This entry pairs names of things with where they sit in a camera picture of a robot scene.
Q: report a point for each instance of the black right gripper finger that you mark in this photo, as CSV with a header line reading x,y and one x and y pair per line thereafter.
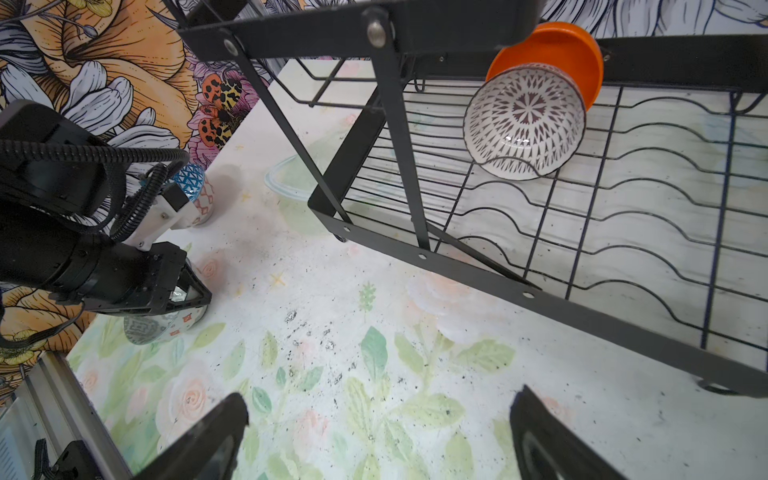
x,y
546,449

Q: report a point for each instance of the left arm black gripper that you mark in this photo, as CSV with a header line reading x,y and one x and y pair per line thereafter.
x,y
155,282

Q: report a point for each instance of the green patterned ceramic bowl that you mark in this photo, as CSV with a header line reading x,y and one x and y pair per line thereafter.
x,y
144,330

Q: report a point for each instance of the white bowl dark radial pattern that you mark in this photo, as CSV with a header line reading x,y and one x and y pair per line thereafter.
x,y
525,123

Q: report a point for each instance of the orange plastic bowl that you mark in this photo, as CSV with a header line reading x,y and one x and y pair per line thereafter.
x,y
567,47

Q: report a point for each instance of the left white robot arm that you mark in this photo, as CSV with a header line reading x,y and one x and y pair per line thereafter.
x,y
81,225

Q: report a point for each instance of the black metal dish rack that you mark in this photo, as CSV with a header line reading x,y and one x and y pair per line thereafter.
x,y
652,237

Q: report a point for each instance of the dark blue patterned bowl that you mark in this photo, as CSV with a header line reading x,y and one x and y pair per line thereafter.
x,y
193,182

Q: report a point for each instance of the aluminium front rail frame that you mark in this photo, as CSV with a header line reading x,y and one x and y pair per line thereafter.
x,y
49,429

